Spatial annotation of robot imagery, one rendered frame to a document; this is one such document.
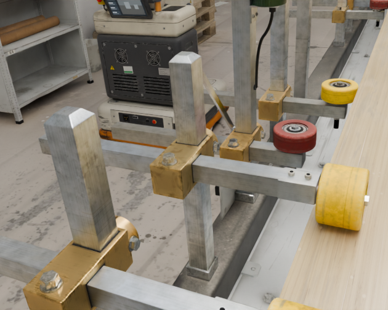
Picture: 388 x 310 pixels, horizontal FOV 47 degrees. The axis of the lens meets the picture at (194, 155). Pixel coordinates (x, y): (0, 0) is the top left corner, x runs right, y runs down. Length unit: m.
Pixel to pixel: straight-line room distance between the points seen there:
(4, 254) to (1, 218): 1.90
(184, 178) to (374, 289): 0.28
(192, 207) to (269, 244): 0.33
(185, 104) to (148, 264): 1.34
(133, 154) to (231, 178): 0.16
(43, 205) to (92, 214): 1.98
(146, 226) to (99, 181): 1.67
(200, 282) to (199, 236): 0.10
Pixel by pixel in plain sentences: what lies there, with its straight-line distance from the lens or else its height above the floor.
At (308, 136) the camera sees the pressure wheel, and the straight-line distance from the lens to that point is 0.84.
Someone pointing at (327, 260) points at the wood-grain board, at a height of 0.90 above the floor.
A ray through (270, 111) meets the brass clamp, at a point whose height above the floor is 0.84.
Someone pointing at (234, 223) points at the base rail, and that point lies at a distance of 0.95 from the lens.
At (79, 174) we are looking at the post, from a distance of 0.45.
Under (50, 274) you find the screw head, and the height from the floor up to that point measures 0.98.
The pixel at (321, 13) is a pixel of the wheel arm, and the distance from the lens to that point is 2.07.
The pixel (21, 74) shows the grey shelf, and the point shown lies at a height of 0.16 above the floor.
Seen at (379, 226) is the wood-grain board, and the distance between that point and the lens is 0.64.
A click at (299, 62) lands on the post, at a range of 1.39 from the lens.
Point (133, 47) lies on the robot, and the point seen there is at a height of 0.63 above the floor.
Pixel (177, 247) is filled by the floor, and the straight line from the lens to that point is 1.99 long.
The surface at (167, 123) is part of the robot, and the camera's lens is 2.53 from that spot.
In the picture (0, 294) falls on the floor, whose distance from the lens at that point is 2.01.
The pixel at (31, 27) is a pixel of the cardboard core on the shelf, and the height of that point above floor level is 0.58.
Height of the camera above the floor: 1.28
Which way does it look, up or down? 29 degrees down
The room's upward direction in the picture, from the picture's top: 5 degrees counter-clockwise
